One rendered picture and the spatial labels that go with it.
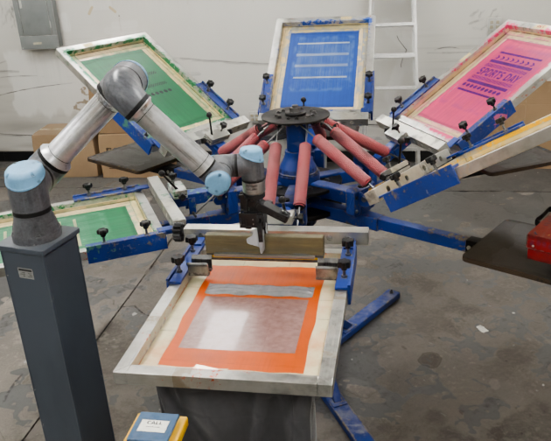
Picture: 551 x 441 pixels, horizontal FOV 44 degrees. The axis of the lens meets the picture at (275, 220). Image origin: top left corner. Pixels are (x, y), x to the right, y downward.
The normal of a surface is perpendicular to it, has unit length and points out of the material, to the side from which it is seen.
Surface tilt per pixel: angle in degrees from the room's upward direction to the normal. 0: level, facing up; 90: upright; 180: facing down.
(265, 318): 0
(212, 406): 92
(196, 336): 0
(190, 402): 96
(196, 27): 90
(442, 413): 0
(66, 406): 90
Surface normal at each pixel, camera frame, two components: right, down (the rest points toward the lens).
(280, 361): -0.06, -0.92
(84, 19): -0.17, 0.39
